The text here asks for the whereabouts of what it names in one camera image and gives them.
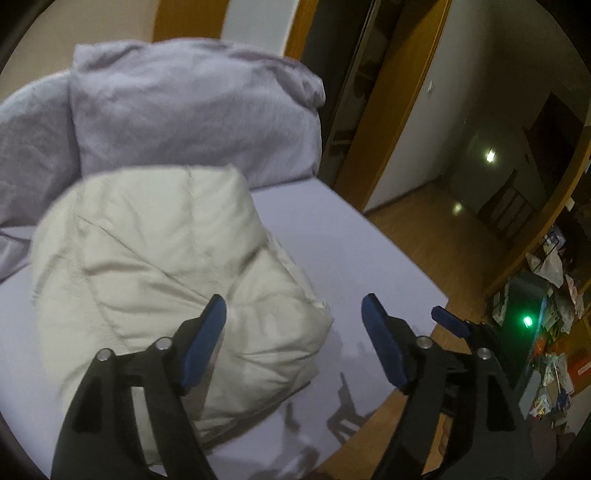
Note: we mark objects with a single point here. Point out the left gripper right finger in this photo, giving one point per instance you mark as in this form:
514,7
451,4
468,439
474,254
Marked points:
461,419

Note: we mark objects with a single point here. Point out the right lavender pillow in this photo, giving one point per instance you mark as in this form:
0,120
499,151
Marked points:
196,102

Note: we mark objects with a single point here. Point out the left lavender pillow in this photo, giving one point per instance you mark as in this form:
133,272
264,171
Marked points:
39,161

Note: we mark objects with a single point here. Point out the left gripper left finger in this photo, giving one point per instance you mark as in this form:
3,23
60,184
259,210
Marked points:
126,419

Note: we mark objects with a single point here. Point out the lavender pillow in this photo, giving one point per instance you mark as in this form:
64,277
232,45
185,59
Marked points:
196,102
39,161

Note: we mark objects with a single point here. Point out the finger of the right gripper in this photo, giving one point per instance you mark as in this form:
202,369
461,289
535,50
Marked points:
479,337

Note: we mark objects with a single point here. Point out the lavender bed sheet mattress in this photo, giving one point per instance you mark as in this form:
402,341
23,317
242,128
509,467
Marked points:
346,258

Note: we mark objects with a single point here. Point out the wooden door frame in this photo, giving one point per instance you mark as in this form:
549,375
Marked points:
402,75

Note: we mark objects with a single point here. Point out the cluttered desk with papers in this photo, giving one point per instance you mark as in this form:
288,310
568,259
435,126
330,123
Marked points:
542,316

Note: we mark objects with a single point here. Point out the light grey puffer jacket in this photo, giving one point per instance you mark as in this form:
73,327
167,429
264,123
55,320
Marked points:
122,259

